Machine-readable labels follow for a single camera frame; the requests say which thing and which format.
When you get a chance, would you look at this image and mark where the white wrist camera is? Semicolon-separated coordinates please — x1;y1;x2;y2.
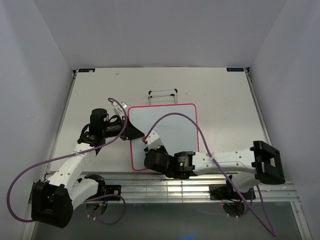
142;130;163;151
111;101;128;118

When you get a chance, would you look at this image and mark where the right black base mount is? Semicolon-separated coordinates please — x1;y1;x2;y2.
208;183;256;202

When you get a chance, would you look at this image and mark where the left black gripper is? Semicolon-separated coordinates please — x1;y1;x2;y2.
102;116;145;142

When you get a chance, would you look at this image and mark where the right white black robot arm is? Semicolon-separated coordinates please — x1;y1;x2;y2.
144;140;286;199

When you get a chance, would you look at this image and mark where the black wire whiteboard stand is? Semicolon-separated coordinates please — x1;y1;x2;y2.
147;88;178;106

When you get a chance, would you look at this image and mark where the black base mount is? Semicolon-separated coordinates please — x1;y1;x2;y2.
102;185;122;202
208;183;256;202

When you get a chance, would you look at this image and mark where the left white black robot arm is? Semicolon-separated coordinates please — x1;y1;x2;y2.
31;108;144;228

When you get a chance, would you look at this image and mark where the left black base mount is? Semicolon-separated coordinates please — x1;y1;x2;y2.
102;185;122;202

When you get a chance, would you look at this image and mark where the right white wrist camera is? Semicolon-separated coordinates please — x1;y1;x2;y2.
142;130;163;151

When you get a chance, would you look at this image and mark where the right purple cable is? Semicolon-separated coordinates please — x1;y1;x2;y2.
146;112;277;237

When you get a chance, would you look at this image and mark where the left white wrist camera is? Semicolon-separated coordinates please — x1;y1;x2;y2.
111;101;128;118

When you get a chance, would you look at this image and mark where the aluminium rail frame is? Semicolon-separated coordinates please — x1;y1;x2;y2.
27;172;301;205

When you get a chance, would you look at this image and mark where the pink framed whiteboard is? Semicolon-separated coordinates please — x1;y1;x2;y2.
127;103;200;172

